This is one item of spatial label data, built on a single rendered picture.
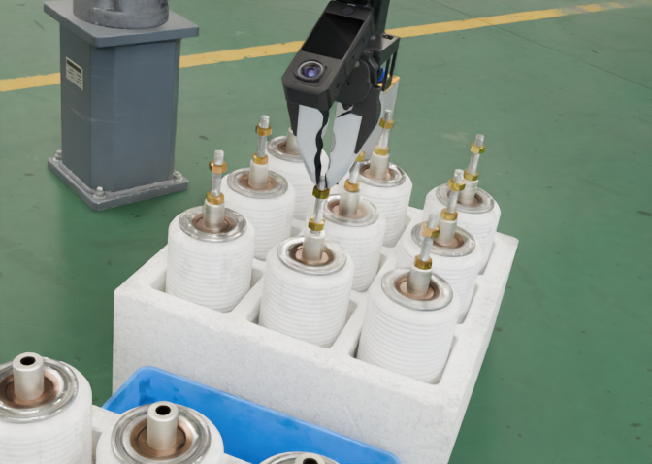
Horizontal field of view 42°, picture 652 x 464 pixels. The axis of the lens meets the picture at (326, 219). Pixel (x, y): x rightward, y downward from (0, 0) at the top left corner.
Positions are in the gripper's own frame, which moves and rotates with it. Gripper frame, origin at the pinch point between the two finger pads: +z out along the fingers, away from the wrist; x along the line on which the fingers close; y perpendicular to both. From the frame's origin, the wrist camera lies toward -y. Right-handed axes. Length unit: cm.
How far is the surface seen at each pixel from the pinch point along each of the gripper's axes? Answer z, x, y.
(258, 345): 17.3, 1.6, -7.2
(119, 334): 22.5, 18.2, -7.7
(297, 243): 9.5, 2.2, 1.7
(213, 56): 35, 72, 112
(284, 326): 16.3, 0.2, -4.1
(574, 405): 35, -32, 25
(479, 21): 35, 23, 206
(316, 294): 11.5, -2.6, -3.4
